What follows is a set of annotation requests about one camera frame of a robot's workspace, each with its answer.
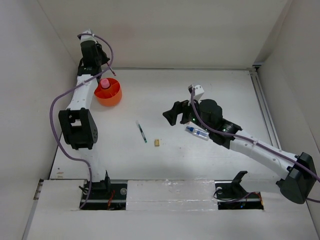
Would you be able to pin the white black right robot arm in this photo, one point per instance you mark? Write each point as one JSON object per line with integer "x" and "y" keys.
{"x": 296, "y": 173}

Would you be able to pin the yellow rubber eraser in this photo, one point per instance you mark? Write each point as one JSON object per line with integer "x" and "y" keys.
{"x": 156, "y": 142}

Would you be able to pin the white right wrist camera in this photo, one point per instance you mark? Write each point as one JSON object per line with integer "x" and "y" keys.
{"x": 198, "y": 91}

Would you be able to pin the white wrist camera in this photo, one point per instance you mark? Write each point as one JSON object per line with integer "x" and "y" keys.
{"x": 86, "y": 36}
{"x": 198, "y": 91}

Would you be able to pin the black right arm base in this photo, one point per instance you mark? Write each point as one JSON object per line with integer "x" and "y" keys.
{"x": 230, "y": 195}

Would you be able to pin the aluminium side rail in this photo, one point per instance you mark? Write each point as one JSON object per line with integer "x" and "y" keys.
{"x": 266, "y": 114}

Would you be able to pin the white foam block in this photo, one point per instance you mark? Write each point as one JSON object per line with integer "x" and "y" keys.
{"x": 171, "y": 195}

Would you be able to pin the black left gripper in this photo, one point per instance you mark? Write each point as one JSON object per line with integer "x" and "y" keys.
{"x": 105, "y": 59}

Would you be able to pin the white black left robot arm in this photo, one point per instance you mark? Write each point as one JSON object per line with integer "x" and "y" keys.
{"x": 77, "y": 124}

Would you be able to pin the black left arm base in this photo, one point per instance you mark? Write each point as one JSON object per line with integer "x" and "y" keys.
{"x": 107, "y": 195}

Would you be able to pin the green gel pen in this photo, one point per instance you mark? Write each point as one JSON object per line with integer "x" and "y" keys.
{"x": 141, "y": 131}

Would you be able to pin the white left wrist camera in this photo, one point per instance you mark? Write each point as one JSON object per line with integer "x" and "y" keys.
{"x": 86, "y": 36}

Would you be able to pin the orange ribbed round container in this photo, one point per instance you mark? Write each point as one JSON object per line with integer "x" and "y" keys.
{"x": 109, "y": 97}

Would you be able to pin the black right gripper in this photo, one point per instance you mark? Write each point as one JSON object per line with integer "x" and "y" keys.
{"x": 178, "y": 107}

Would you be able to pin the clear blue-capped glue bottle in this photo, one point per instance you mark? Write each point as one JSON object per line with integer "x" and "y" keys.
{"x": 198, "y": 132}

